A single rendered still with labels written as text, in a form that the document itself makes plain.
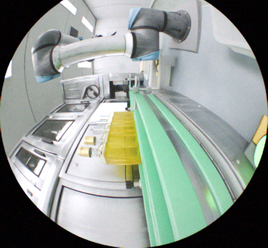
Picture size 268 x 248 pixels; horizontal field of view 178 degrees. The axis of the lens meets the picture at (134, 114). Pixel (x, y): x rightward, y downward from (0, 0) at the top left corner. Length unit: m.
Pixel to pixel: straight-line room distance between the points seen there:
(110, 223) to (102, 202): 0.10
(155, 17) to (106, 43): 0.21
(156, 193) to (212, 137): 0.13
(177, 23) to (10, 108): 1.95
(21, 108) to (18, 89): 0.31
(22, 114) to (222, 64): 2.07
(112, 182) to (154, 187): 0.22
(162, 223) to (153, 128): 0.17
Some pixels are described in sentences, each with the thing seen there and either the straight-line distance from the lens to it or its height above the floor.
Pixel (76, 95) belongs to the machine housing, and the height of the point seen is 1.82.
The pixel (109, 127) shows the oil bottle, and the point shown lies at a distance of 0.34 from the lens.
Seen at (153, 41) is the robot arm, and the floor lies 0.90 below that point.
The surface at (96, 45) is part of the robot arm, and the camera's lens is 0.32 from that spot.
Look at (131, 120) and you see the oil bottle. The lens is 0.38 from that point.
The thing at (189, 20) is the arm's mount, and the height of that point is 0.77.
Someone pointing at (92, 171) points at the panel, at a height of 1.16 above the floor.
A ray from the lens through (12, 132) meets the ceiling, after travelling 1.79.
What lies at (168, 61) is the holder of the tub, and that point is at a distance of 0.47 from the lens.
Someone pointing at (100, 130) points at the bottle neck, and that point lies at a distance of 0.36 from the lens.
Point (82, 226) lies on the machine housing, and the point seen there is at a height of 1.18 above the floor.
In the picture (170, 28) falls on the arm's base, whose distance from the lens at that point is 0.42.
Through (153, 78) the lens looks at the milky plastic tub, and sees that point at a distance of 0.61.
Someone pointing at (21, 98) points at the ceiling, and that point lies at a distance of 1.86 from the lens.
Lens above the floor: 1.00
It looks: 5 degrees down
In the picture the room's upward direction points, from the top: 91 degrees counter-clockwise
